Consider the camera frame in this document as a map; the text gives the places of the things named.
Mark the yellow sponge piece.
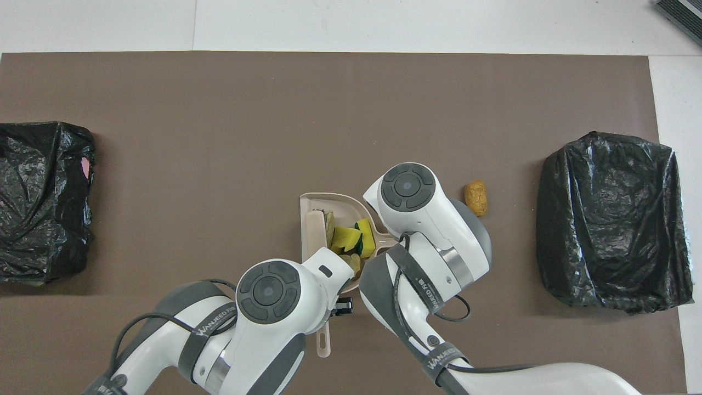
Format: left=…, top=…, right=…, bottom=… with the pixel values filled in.
left=331, top=226, right=363, bottom=254
left=354, top=218, right=377, bottom=258

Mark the beige hand brush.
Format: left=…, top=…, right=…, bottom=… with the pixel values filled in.
left=306, top=207, right=333, bottom=359

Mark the beige plastic dustpan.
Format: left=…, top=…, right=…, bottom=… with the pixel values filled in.
left=299, top=191, right=401, bottom=294

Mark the black bag lined bin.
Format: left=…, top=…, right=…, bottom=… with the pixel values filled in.
left=536, top=131, right=694, bottom=314

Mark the black bag bin pink spot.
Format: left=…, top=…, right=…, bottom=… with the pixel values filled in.
left=0, top=122, right=97, bottom=286

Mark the brown croquette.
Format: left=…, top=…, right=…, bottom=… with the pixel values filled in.
left=464, top=180, right=489, bottom=218

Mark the brown table mat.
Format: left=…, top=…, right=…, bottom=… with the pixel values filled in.
left=0, top=51, right=689, bottom=395

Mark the dark grey ribbed panel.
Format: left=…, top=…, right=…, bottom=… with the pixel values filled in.
left=655, top=0, right=702, bottom=47

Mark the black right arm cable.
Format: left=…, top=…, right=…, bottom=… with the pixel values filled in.
left=392, top=233, right=544, bottom=374

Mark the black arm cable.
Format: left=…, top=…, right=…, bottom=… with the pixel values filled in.
left=110, top=279, right=242, bottom=379
left=392, top=233, right=544, bottom=374

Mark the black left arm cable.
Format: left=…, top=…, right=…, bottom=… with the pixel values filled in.
left=110, top=279, right=242, bottom=379

